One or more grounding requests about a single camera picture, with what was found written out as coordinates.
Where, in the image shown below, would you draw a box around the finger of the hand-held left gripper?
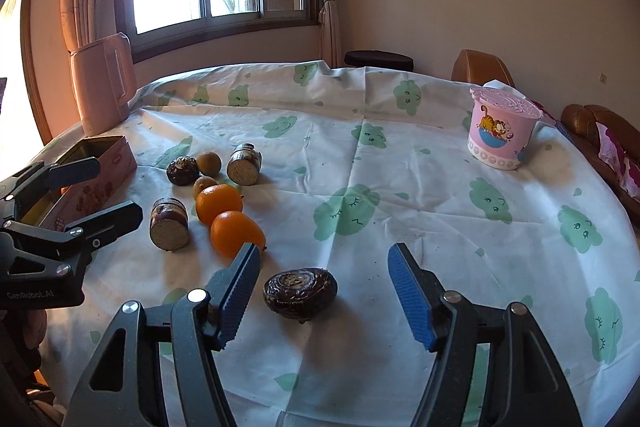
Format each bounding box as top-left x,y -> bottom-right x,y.
0,200 -> 144,279
0,157 -> 101,224

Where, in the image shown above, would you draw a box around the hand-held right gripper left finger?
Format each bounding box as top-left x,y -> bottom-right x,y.
64,243 -> 262,427

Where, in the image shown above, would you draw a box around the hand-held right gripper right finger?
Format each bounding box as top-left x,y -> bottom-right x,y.
387,243 -> 583,427

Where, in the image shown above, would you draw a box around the pink tin box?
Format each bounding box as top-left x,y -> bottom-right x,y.
20,135 -> 138,233

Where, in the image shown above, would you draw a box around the orange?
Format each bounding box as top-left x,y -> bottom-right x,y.
195,184 -> 244,226
210,211 -> 266,259

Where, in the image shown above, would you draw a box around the brown longan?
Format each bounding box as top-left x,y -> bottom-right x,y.
192,176 -> 219,200
196,151 -> 222,175

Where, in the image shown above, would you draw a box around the person's left hand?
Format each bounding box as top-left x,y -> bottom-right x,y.
19,308 -> 49,360

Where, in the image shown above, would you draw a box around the pink pitcher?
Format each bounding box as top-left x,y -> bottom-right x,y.
68,33 -> 137,136

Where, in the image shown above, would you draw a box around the white green cloud tablecloth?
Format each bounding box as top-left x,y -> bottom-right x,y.
25,59 -> 640,427

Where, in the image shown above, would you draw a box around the pink cartoon bucket with lid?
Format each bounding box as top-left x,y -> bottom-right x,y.
467,87 -> 543,171

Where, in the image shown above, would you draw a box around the black round stool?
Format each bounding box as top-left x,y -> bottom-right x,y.
344,50 -> 416,72

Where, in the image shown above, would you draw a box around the brown leather chair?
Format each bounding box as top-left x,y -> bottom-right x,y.
451,49 -> 517,88

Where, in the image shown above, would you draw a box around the brown leather sofa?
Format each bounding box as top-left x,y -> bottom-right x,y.
560,104 -> 640,218

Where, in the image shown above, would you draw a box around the pink floral cloth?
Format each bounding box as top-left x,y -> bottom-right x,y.
595,122 -> 640,202

